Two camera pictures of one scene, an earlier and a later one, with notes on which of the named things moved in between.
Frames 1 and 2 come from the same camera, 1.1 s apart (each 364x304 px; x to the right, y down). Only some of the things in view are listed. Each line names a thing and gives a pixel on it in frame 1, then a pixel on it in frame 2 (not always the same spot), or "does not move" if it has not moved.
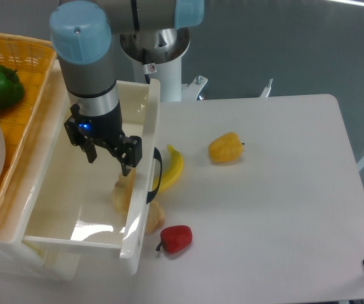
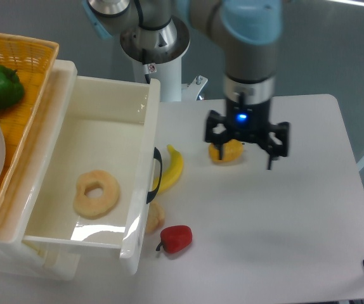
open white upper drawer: [70, 206] does not move
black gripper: [105, 131] -> [248, 123]
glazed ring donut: [122, 192] -> [94, 208]
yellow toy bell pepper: [226, 148] does not move
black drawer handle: [157, 155] does not move
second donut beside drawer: [155, 218] does not move
